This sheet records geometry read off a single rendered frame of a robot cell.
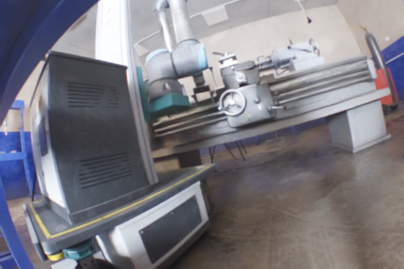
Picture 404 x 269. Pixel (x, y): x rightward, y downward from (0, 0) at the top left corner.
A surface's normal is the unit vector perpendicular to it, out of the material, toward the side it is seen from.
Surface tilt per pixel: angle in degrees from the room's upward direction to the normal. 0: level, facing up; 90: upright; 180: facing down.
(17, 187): 90
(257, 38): 90
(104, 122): 90
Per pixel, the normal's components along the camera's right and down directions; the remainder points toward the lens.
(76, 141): 0.85, -0.26
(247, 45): -0.32, -0.04
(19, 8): 0.23, 0.97
